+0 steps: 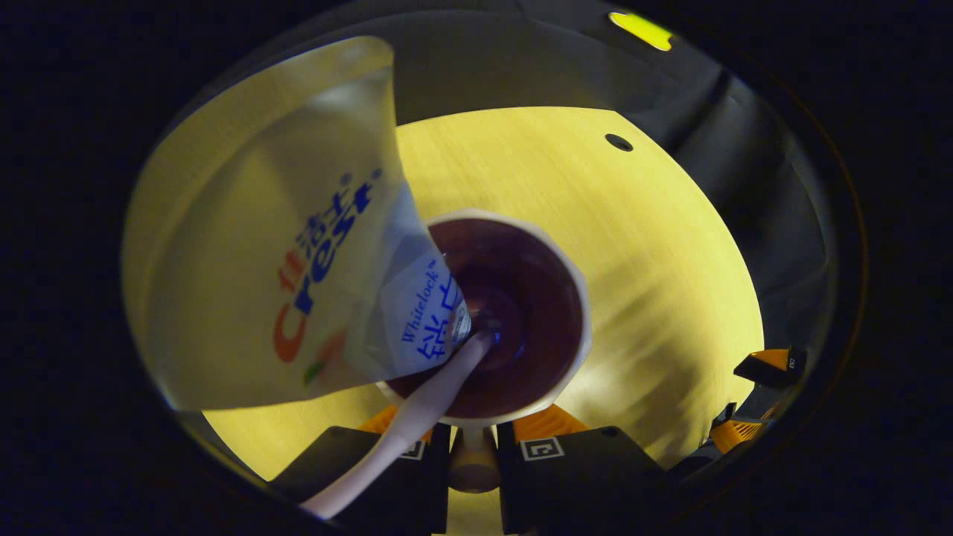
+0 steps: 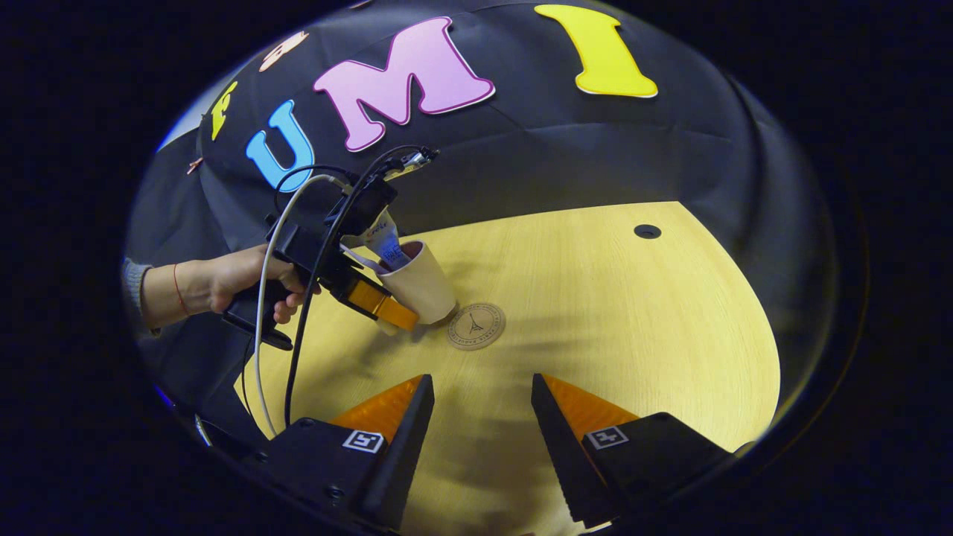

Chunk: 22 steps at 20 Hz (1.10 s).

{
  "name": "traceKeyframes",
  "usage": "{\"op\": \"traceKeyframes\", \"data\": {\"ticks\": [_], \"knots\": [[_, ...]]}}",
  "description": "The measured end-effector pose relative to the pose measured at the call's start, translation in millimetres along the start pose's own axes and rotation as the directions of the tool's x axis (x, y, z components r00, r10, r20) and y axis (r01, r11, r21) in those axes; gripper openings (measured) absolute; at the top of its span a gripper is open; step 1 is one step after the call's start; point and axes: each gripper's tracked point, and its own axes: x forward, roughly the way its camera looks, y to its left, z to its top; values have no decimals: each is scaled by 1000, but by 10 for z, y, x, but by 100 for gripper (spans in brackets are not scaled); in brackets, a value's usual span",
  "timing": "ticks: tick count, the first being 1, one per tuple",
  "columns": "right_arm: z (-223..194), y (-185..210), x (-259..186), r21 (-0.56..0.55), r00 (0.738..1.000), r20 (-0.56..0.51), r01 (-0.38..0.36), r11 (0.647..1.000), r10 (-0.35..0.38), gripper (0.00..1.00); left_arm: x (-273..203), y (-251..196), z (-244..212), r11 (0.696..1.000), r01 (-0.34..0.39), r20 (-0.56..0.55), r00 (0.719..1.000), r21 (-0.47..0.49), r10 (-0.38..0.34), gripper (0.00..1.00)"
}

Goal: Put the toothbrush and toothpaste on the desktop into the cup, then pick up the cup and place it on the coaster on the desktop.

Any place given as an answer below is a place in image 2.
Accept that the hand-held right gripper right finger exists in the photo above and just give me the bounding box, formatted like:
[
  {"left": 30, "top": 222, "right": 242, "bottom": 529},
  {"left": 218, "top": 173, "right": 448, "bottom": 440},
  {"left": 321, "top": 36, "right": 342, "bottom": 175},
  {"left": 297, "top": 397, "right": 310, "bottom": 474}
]
[{"left": 531, "top": 374, "right": 736, "bottom": 527}]

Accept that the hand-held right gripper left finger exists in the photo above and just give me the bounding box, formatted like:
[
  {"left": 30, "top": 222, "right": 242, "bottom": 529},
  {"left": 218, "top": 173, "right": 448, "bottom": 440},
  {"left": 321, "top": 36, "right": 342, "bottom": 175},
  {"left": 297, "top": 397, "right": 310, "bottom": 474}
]
[{"left": 255, "top": 374, "right": 436, "bottom": 531}]

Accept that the beige cup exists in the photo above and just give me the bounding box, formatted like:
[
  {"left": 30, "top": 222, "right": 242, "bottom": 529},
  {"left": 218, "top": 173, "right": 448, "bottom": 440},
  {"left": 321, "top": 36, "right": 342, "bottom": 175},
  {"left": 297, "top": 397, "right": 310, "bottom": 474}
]
[{"left": 374, "top": 240, "right": 457, "bottom": 337}]

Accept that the white toothbrush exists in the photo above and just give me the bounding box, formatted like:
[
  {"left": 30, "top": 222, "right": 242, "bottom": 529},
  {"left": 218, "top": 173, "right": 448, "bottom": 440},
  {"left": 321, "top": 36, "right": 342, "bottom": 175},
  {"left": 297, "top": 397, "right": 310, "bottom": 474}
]
[{"left": 341, "top": 244, "right": 388, "bottom": 275}]

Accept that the round wooden coaster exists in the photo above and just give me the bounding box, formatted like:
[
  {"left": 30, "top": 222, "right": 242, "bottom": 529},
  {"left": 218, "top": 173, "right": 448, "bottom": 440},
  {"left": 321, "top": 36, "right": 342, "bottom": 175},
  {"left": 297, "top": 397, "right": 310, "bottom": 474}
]
[{"left": 447, "top": 301, "right": 507, "bottom": 351}]

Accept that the wooden desktop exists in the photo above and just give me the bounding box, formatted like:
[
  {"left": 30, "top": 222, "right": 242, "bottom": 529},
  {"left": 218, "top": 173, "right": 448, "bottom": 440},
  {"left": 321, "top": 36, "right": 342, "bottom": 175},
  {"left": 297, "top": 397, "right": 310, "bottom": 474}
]
[{"left": 235, "top": 201, "right": 783, "bottom": 536}]

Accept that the black backdrop cloth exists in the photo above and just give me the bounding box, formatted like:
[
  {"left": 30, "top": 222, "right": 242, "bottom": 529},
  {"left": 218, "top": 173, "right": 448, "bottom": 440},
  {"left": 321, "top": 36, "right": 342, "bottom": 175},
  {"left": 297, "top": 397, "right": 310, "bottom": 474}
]
[{"left": 123, "top": 0, "right": 838, "bottom": 447}]

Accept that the white cable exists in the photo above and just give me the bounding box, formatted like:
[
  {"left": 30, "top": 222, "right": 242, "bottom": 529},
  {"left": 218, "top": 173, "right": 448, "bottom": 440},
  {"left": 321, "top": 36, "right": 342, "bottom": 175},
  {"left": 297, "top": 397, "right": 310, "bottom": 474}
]
[{"left": 253, "top": 173, "right": 352, "bottom": 438}]

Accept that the black cable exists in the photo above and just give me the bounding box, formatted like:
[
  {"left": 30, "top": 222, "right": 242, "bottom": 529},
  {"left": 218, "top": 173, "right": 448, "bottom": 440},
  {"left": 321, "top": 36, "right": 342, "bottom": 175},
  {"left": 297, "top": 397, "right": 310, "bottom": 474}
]
[{"left": 272, "top": 144, "right": 440, "bottom": 430}]

